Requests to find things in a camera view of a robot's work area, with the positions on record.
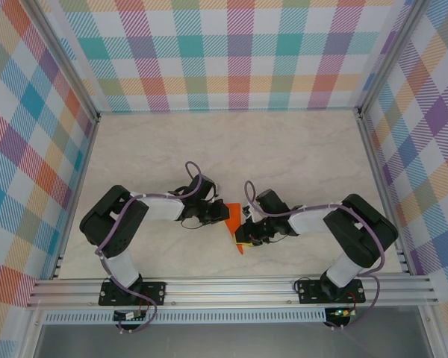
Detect white perforated cable tray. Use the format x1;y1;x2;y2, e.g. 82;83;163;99
43;308;328;324

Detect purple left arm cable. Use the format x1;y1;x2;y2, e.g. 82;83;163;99
95;160;205;333

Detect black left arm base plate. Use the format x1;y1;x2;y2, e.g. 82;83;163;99
99;281;167;307

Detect left circuit board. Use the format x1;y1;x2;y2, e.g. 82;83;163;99
113;310;147;322

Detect aluminium frame post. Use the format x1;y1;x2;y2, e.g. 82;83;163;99
357;0;434;115
22;0;101;123

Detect thin black cable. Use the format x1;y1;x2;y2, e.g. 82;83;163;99
293;270;324;294

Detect aluminium side rail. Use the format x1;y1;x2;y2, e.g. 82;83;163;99
354;107;414;276
50;115;102;280

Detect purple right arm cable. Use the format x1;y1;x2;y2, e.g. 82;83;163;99
244;180;388;331

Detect left aluminium side rail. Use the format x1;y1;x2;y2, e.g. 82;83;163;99
50;115;102;280

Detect left aluminium frame post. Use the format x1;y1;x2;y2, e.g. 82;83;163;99
22;0;101;123

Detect grey metal panel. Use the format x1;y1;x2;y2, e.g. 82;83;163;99
33;322;434;358

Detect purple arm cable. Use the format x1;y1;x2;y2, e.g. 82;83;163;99
244;180;388;331
95;160;205;333

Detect right aluminium side rail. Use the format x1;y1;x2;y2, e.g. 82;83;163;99
354;107;414;276

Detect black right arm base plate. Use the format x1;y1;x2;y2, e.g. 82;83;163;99
296;279;366;305

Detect orange square paper sheet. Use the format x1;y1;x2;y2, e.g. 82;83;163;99
223;202;247;255

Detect aluminium mounting rail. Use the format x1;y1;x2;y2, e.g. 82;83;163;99
25;274;440;309

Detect right aluminium frame post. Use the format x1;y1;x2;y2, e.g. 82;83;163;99
357;0;434;115

